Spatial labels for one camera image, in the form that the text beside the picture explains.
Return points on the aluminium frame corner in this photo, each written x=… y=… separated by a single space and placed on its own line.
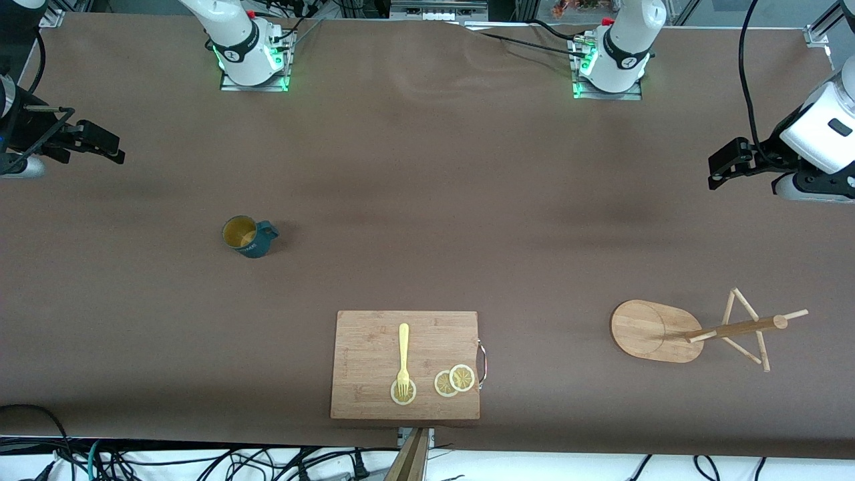
x=816 y=35
x=52 y=19

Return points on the teal cup with yellow inside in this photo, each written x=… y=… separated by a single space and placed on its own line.
x=257 y=246

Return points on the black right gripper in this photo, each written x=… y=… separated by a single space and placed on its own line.
x=25 y=128

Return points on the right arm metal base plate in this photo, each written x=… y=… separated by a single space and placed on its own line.
x=254 y=87

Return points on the black power plug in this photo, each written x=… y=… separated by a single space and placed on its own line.
x=361 y=467

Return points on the grey power strip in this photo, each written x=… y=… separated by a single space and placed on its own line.
x=434 y=12

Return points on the orange red decoration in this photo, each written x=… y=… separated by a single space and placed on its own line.
x=568 y=8

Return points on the metal clamp bracket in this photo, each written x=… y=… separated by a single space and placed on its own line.
x=431 y=435

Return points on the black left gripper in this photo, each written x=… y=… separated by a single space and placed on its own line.
x=767 y=154

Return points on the lemon slice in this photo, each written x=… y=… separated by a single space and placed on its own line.
x=409 y=396
x=461 y=377
x=441 y=385

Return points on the yellow plastic fork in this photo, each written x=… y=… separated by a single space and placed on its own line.
x=403 y=347

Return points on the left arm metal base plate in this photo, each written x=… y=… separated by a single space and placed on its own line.
x=608 y=96

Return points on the brown table cover mat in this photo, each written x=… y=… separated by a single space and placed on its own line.
x=427 y=200

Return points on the wooden post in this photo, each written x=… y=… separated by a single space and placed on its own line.
x=411 y=461

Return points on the wooden cutting board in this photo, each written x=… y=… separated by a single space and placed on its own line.
x=367 y=361

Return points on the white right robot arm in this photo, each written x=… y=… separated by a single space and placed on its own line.
x=237 y=47

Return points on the wooden cup rack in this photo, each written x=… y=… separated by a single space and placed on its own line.
x=651 y=331

